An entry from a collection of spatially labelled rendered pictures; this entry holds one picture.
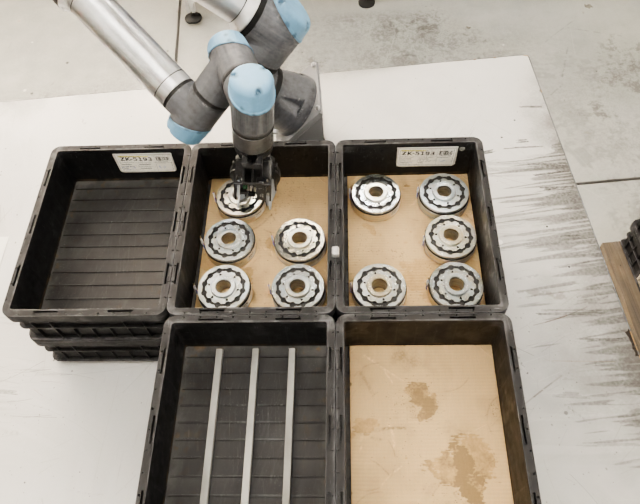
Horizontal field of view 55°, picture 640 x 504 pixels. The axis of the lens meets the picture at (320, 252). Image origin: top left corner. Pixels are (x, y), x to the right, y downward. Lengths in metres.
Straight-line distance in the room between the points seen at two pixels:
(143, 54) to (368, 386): 0.72
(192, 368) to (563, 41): 2.38
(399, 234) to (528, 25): 2.00
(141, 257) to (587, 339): 0.93
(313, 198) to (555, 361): 0.60
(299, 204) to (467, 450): 0.60
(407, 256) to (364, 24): 1.95
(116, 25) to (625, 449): 1.22
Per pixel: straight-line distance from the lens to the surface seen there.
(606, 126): 2.78
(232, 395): 1.15
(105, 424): 1.34
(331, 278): 1.11
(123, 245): 1.36
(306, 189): 1.35
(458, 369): 1.16
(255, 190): 1.21
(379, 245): 1.27
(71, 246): 1.40
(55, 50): 3.28
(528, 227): 1.50
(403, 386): 1.14
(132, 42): 1.23
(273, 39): 1.35
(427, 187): 1.32
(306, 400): 1.13
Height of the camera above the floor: 1.90
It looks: 58 degrees down
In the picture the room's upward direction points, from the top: 5 degrees counter-clockwise
